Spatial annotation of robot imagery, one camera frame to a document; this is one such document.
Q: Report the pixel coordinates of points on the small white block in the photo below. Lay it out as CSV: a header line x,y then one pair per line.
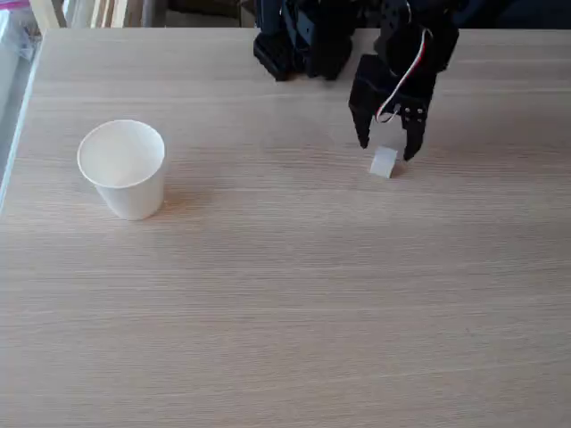
x,y
383,162

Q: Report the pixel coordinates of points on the dark bag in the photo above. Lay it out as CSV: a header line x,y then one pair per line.
x,y
513,13

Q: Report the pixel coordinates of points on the white paper cup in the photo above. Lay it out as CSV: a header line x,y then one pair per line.
x,y
129,178

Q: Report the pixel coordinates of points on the clear plastic bag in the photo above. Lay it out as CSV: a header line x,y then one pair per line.
x,y
18,31

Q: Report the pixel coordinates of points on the pale wooden chair frame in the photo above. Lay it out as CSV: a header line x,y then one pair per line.
x,y
44,15

